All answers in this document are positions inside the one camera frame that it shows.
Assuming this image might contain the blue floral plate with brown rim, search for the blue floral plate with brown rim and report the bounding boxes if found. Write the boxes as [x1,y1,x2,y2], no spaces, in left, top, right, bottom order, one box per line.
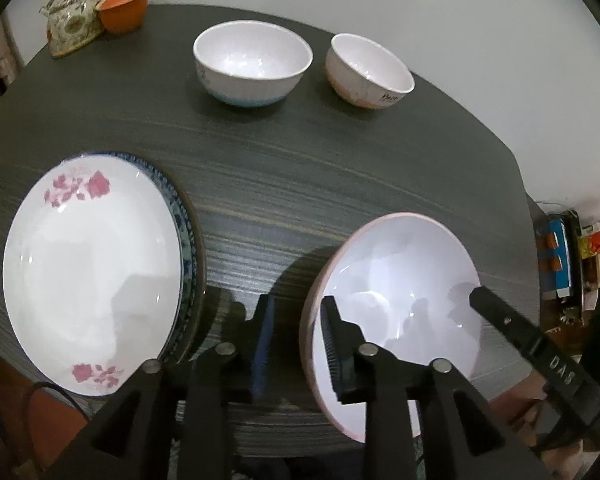
[105,152,207,364]

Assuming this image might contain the large pink bowl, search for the large pink bowl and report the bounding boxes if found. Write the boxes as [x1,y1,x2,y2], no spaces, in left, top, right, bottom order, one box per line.
[299,212,482,442]

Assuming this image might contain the white plate with pink roses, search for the white plate with pink roses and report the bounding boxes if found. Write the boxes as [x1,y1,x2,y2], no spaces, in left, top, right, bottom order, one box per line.
[2,154,185,396]

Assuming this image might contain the white rabbit bowl pink base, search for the white rabbit bowl pink base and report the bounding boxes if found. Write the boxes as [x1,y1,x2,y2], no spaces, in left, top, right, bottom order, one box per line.
[325,32,415,110]

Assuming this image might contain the white bowl with blue base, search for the white bowl with blue base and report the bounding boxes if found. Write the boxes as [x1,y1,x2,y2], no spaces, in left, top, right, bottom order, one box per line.
[192,20,313,107]

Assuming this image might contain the blue cardboard box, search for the blue cardboard box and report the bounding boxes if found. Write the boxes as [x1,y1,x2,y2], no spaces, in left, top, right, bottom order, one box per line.
[536,218,572,300]

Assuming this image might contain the red yellow packages clutter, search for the red yellow packages clutter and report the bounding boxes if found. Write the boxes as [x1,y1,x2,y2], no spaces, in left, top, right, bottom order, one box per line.
[578,222,600,287]

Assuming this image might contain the orange lidded tea cup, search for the orange lidded tea cup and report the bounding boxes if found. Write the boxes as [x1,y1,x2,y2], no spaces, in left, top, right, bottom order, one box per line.
[96,0,148,35]

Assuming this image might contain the floral ceramic teapot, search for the floral ceramic teapot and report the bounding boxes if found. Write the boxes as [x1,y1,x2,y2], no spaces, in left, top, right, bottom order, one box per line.
[40,0,104,58]

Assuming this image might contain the black cable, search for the black cable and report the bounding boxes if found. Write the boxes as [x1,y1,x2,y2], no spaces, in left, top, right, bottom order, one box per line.
[24,381,92,461]

